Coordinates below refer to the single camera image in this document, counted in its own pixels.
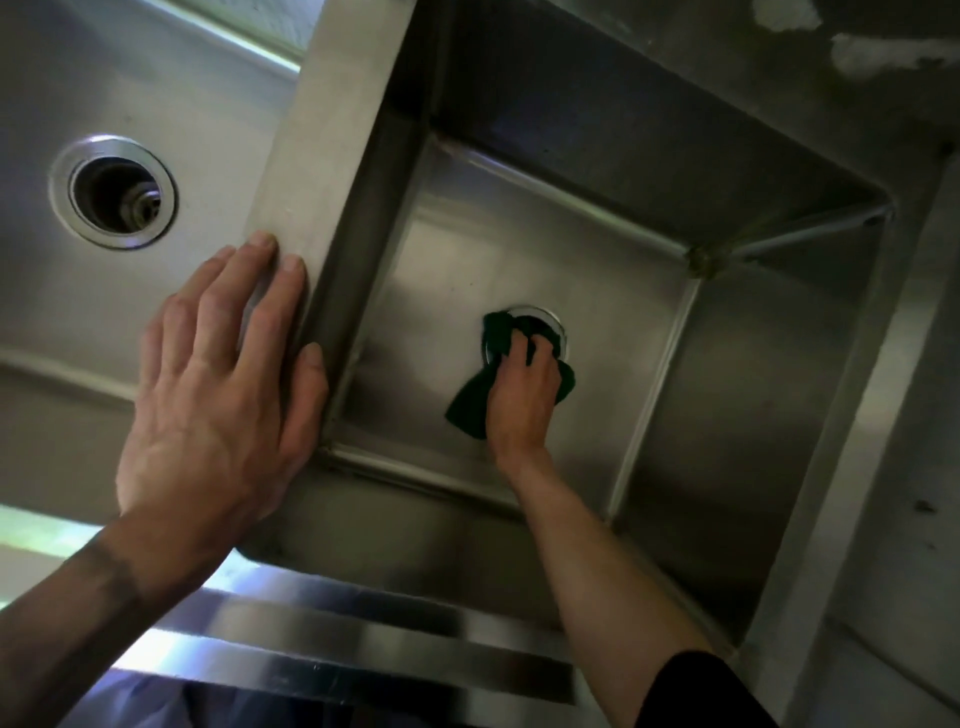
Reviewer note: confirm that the person's left hand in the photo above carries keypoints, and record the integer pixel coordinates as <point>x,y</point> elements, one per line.
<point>210,435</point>

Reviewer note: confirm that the person's right hand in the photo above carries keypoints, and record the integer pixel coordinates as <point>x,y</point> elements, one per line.
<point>525,405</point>

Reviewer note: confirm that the green scouring cloth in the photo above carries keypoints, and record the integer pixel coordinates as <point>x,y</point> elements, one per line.
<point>469,405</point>

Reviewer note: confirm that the stainless steel sink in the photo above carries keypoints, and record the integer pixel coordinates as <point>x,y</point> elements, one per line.
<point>675,420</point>
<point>75,315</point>

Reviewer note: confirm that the person's right forearm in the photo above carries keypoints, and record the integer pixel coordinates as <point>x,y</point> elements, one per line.
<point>600,592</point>

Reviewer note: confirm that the black shirt sleeve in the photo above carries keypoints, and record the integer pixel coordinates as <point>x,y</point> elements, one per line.
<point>697,694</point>

